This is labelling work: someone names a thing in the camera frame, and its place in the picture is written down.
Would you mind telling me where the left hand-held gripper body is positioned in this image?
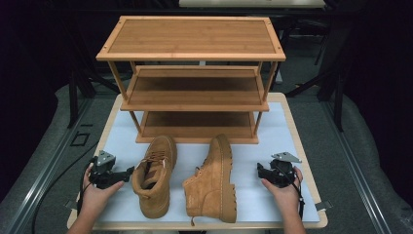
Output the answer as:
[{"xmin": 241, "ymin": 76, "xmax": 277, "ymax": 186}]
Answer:
[{"xmin": 89, "ymin": 149, "xmax": 131, "ymax": 190}]

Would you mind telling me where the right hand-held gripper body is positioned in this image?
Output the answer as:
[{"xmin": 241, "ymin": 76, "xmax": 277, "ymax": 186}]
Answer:
[{"xmin": 262, "ymin": 151, "xmax": 303, "ymax": 189}]

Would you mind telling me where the tan suede boot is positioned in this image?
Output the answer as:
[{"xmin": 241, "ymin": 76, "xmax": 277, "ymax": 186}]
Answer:
[
  {"xmin": 131, "ymin": 135, "xmax": 178, "ymax": 219},
  {"xmin": 182, "ymin": 133, "xmax": 238, "ymax": 227}
]

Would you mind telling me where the wooden shoe rack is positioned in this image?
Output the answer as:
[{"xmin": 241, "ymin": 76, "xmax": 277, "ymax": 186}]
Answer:
[{"xmin": 95, "ymin": 15, "xmax": 287, "ymax": 145}]

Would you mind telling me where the person's left hand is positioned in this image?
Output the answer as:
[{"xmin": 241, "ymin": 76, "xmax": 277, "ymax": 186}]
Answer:
[{"xmin": 81, "ymin": 164, "xmax": 125, "ymax": 217}]

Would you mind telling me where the person's right hand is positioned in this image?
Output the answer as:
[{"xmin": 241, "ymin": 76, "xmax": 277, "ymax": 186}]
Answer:
[{"xmin": 261, "ymin": 166, "xmax": 305, "ymax": 214}]

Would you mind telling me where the white table mat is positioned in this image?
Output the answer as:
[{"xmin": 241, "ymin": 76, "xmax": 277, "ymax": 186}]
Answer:
[{"xmin": 96, "ymin": 101, "xmax": 320, "ymax": 223}]

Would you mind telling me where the metal table clip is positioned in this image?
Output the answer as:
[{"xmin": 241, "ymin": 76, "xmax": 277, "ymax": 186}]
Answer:
[
  {"xmin": 63, "ymin": 199, "xmax": 80, "ymax": 211},
  {"xmin": 315, "ymin": 200, "xmax": 334, "ymax": 212}
]

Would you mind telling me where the black metal stand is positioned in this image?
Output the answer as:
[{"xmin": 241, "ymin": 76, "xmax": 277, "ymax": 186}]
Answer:
[
  {"xmin": 285, "ymin": 25, "xmax": 349, "ymax": 133},
  {"xmin": 62, "ymin": 16, "xmax": 122, "ymax": 130}
]

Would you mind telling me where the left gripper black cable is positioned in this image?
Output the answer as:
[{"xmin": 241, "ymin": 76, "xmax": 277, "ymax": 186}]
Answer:
[{"xmin": 77, "ymin": 156, "xmax": 98, "ymax": 216}]

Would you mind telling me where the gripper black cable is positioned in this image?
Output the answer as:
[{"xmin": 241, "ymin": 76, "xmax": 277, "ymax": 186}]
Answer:
[
  {"xmin": 77, "ymin": 156, "xmax": 98, "ymax": 216},
  {"xmin": 285, "ymin": 165, "xmax": 306, "ymax": 220}
]

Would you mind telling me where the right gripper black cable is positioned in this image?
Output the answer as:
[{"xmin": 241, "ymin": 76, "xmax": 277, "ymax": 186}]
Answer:
[{"xmin": 285, "ymin": 165, "xmax": 306, "ymax": 220}]

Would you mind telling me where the black floor cable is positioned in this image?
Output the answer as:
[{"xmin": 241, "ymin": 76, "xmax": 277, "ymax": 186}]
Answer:
[{"xmin": 31, "ymin": 141, "xmax": 99, "ymax": 234}]

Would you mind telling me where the metal floor rail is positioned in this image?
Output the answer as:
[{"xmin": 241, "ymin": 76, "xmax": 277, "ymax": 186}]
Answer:
[
  {"xmin": 6, "ymin": 97, "xmax": 95, "ymax": 234},
  {"xmin": 324, "ymin": 100, "xmax": 395, "ymax": 234}
]

